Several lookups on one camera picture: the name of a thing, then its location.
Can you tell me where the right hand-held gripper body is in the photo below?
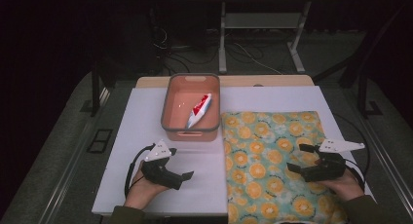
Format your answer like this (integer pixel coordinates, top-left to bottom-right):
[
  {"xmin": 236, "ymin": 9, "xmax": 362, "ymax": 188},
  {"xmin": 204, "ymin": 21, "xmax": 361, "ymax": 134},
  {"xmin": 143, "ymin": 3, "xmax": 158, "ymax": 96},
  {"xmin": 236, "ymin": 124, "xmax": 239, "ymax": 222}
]
[{"xmin": 300, "ymin": 138, "xmax": 366, "ymax": 183}]

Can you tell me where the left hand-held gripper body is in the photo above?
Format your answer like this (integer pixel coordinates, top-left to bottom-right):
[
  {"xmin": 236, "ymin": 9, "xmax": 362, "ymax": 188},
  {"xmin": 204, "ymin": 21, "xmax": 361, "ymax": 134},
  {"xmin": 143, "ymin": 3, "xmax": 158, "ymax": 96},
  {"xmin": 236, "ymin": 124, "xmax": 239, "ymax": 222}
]
[{"xmin": 140, "ymin": 139, "xmax": 184, "ymax": 191}]

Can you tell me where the orange slice print cloth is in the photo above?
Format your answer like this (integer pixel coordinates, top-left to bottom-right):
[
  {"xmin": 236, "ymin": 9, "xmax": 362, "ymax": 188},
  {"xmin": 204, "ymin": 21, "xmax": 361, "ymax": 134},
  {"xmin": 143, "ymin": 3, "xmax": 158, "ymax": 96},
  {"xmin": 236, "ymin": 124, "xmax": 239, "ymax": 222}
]
[{"xmin": 221, "ymin": 111, "xmax": 349, "ymax": 224}]

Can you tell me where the person's left hand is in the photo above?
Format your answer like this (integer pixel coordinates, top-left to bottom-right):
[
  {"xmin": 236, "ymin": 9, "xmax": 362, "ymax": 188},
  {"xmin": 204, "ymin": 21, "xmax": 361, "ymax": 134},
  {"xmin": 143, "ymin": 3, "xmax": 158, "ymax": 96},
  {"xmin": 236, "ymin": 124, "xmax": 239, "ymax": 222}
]
[{"xmin": 124, "ymin": 160, "xmax": 170, "ymax": 210}]

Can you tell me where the person's right hand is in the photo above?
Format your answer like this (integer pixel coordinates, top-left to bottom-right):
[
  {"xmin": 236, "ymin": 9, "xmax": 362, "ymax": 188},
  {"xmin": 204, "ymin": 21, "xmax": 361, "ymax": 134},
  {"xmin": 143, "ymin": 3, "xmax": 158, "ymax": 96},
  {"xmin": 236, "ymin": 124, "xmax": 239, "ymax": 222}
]
[{"xmin": 314, "ymin": 158, "xmax": 365, "ymax": 203}]

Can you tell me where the white board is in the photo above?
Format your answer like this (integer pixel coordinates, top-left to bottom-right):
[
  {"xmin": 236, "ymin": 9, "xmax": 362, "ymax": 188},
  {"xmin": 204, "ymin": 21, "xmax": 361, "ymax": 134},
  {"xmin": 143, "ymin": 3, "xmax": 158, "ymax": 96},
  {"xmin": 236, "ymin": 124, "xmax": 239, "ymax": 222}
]
[{"xmin": 92, "ymin": 86, "xmax": 375, "ymax": 217}]

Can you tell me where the pink basket with grey rim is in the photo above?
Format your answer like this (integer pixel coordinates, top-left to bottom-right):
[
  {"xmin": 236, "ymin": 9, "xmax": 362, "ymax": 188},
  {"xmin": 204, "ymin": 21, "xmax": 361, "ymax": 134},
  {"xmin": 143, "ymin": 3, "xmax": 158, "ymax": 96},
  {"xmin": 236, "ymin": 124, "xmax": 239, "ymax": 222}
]
[{"xmin": 160, "ymin": 73, "xmax": 222, "ymax": 142}]

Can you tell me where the red and white tube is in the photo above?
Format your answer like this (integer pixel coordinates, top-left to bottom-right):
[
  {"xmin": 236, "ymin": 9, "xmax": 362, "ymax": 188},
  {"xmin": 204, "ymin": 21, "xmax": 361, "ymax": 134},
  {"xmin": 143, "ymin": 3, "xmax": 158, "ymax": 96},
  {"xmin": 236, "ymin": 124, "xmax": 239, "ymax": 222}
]
[{"xmin": 185, "ymin": 93, "xmax": 213, "ymax": 130}]

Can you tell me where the black metal stand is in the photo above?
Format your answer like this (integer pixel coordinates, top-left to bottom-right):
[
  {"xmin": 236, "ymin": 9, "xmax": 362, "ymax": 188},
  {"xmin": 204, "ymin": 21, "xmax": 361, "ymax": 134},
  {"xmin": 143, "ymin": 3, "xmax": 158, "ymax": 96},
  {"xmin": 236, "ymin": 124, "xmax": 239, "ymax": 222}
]
[
  {"xmin": 311, "ymin": 3, "xmax": 407, "ymax": 119},
  {"xmin": 79, "ymin": 59, "xmax": 118, "ymax": 118}
]

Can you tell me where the wooden table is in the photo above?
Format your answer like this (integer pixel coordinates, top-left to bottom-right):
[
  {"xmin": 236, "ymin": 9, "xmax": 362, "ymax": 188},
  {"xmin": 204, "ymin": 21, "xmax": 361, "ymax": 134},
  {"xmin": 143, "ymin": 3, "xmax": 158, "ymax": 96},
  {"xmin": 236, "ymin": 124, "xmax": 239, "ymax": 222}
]
[{"xmin": 135, "ymin": 74, "xmax": 316, "ymax": 89}]

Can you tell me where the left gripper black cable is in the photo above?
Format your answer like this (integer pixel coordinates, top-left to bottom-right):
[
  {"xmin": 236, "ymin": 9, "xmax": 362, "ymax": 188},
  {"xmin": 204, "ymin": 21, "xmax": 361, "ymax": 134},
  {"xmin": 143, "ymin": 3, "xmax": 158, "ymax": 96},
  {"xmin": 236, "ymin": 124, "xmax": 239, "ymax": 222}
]
[{"xmin": 124, "ymin": 143, "xmax": 157, "ymax": 198}]

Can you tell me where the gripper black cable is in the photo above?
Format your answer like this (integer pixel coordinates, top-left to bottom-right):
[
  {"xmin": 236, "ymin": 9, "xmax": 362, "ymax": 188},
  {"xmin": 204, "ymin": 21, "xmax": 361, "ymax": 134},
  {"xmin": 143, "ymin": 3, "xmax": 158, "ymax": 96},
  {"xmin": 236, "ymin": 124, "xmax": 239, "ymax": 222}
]
[
  {"xmin": 124, "ymin": 143, "xmax": 157, "ymax": 198},
  {"xmin": 334, "ymin": 113, "xmax": 372, "ymax": 193}
]

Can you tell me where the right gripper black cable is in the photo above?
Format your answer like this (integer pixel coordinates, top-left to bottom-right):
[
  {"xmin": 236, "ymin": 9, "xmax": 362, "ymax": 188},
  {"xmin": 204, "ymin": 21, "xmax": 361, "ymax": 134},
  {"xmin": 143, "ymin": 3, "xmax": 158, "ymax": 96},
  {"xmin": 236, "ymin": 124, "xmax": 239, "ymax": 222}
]
[{"xmin": 334, "ymin": 113, "xmax": 372, "ymax": 193}]

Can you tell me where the bundle of floor cables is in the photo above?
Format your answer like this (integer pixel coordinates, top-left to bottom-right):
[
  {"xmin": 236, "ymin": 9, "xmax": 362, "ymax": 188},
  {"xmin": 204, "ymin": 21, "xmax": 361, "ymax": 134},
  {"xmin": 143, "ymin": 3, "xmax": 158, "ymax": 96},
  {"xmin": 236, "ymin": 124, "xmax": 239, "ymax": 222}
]
[{"xmin": 151, "ymin": 23, "xmax": 283, "ymax": 76}]

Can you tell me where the grey metal desk frame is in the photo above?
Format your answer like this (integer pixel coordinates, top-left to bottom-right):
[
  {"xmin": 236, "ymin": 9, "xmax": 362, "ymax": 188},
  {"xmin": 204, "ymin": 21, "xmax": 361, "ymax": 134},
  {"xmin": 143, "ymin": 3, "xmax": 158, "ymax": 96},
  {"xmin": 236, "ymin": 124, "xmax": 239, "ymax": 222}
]
[{"xmin": 207, "ymin": 0, "xmax": 359, "ymax": 74}]

